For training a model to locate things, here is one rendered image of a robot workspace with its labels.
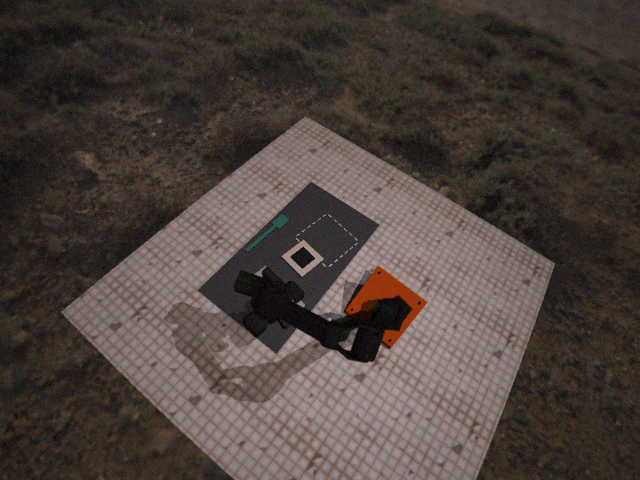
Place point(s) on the beige square tile with dark centre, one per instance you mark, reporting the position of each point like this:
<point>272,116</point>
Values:
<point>302,258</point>

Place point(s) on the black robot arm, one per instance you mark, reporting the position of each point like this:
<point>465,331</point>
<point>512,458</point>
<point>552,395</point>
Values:
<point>272,300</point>

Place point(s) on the small green trowel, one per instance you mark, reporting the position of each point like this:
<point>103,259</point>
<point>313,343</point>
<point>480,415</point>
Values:
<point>277,223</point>

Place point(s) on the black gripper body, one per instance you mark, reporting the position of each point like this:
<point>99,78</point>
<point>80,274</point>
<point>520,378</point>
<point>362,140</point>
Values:
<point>254,322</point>

